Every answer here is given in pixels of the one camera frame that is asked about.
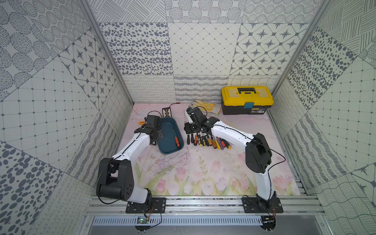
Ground black long screwdriver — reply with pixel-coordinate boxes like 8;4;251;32
204;135;210;146

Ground large orange black screwdriver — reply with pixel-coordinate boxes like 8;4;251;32
194;134;198;146

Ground teal plastic storage tray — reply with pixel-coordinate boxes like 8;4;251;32
157;117;184;155

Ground wooden orange handle screwdriver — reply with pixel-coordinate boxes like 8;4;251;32
210;135;217;149

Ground yellow handle screwdriver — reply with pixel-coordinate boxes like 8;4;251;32
215;139;221;150

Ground clear blue red screwdriver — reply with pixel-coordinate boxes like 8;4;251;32
216;137;224;150

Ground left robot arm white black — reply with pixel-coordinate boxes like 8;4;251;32
96;115;163;206

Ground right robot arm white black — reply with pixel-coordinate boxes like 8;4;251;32
184;107;277;209

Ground yellow work gloves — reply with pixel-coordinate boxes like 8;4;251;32
192;100;221;115

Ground yellow black toolbox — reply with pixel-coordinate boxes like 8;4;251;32
221;86;274;115

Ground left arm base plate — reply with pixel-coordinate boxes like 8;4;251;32
126;197;167;214

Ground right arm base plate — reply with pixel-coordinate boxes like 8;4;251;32
241;196;284;214

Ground aluminium rail frame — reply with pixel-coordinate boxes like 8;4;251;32
83;196;325;215

